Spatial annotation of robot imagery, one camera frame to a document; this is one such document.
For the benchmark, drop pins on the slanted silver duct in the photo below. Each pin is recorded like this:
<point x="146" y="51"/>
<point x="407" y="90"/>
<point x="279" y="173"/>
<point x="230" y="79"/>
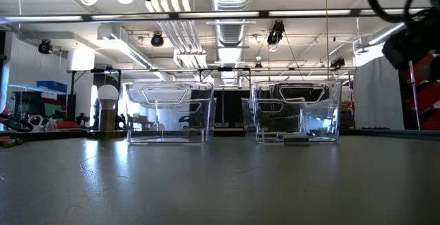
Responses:
<point x="378" y="37"/>

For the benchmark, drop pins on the black metal table frame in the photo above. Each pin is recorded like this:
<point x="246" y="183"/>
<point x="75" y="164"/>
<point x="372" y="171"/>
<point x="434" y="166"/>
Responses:
<point x="51" y="134"/>

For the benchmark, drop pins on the black ceiling spotlight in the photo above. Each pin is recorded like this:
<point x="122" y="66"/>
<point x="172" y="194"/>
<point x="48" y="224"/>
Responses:
<point x="44" y="47"/>
<point x="157" y="40"/>
<point x="337" y="62"/>
<point x="276" y="32"/>

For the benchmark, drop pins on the dark table mat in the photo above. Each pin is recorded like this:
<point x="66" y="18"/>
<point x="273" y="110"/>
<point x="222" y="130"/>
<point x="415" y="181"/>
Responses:
<point x="220" y="183"/>

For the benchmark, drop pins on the white curtain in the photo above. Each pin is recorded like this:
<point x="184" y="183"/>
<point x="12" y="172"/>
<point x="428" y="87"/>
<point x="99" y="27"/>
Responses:
<point x="378" y="97"/>

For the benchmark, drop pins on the flat red object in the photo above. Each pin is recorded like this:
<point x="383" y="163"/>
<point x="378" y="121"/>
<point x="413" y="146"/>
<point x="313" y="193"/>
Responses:
<point x="67" y="125"/>

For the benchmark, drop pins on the clear plastic bin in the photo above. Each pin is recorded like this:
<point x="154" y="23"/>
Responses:
<point x="299" y="94"/>
<point x="165" y="96"/>

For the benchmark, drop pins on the silver round weight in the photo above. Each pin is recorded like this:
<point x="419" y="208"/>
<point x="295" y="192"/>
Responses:
<point x="107" y="120"/>

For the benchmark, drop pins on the silver ribbed air duct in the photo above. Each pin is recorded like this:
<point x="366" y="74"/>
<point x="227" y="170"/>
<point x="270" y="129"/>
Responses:
<point x="231" y="32"/>

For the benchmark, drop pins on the overhead light bar frame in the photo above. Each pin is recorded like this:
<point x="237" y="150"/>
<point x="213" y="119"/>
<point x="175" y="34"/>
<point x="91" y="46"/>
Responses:
<point x="173" y="15"/>

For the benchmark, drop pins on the red shelf rack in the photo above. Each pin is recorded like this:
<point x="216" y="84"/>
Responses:
<point x="426" y="97"/>

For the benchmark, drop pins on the black background robot arm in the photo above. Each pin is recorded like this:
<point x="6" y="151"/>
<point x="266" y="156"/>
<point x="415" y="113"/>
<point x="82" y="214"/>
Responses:
<point x="120" y="121"/>
<point x="82" y="119"/>

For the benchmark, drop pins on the white rectangular air duct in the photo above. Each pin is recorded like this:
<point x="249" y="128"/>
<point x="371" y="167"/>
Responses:
<point x="117" y="42"/>

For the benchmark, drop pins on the blue storage bin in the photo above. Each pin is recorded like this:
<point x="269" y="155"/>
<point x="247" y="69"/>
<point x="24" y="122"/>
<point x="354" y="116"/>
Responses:
<point x="51" y="86"/>

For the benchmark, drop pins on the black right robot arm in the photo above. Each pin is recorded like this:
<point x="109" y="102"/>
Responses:
<point x="412" y="46"/>

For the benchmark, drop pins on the white ceiling pipes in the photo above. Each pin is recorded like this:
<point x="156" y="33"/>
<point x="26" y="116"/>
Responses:
<point x="178" y="32"/>

